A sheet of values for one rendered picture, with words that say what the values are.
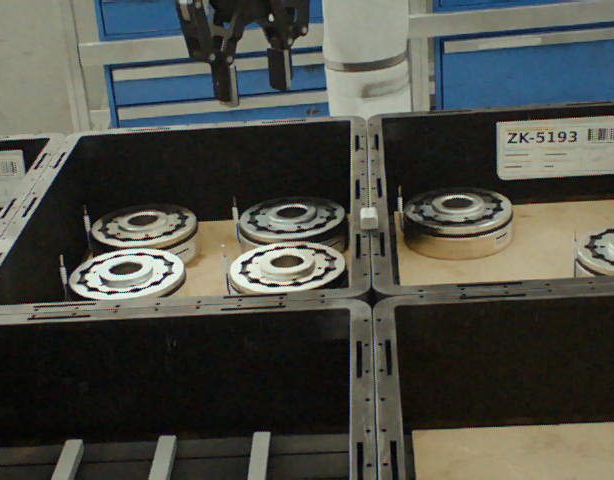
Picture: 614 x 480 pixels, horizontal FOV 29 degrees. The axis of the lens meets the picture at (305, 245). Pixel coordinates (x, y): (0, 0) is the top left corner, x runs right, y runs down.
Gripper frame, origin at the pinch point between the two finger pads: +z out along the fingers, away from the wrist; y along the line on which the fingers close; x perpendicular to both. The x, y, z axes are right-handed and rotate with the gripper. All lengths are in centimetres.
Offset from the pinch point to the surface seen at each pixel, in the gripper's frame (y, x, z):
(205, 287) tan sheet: 7.9, 0.1, 17.4
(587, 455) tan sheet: 7.2, 41.0, 17.5
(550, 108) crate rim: -26.6, 12.5, 7.3
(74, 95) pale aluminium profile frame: -77, -165, 50
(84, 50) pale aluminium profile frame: -79, -161, 39
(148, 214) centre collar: 5.7, -11.1, 13.8
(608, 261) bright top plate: -13.5, 28.4, 14.3
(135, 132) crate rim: 2.5, -16.3, 7.4
